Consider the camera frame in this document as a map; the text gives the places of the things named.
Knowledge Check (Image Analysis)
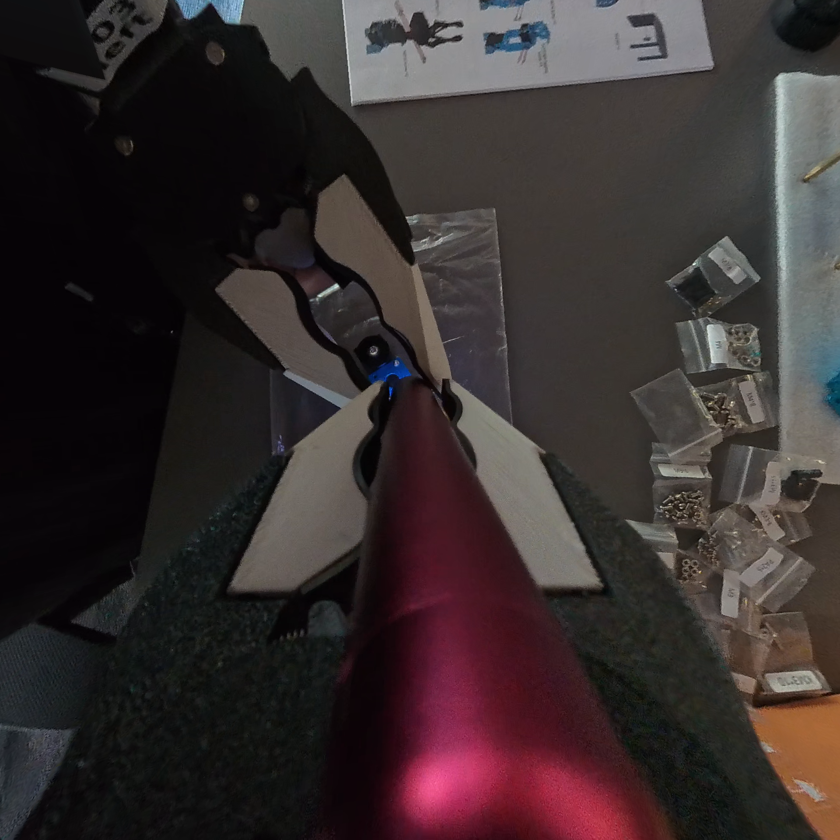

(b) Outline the grey desk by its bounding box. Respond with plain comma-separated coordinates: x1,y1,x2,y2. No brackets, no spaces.
141,0,840,710

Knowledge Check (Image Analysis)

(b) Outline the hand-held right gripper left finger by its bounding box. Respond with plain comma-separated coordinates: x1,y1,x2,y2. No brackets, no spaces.
231,382,388,597

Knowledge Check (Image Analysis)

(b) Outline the red electric screwdriver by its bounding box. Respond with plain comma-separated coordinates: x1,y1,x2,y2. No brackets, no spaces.
318,377,677,840

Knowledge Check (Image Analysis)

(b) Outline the white foam sheet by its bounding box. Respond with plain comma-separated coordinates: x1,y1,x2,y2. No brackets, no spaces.
771,72,840,454

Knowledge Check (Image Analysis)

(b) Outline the person's black top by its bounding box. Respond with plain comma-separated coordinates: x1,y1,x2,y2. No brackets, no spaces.
0,217,188,641

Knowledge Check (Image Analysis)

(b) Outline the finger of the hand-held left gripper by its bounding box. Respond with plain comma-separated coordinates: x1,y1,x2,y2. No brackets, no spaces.
215,262,362,409
312,175,435,385

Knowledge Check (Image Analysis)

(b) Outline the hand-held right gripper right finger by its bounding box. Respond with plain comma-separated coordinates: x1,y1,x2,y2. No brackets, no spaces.
440,379,602,593

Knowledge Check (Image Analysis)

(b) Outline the open instruction manual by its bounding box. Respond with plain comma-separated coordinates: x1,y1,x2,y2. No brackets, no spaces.
341,0,715,107

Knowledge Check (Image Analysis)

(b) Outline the pile of small screw bags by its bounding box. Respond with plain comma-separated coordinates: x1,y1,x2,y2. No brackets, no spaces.
626,236,828,706

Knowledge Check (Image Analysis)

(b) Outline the person's left hand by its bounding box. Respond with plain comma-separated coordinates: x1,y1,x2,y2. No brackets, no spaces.
292,262,342,296

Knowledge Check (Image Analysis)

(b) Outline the blue metal servo bracket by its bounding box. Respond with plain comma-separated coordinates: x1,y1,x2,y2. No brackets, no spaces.
367,357,414,396

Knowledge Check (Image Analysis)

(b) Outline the large clear plastic bag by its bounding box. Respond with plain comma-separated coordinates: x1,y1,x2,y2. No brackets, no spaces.
269,209,513,454

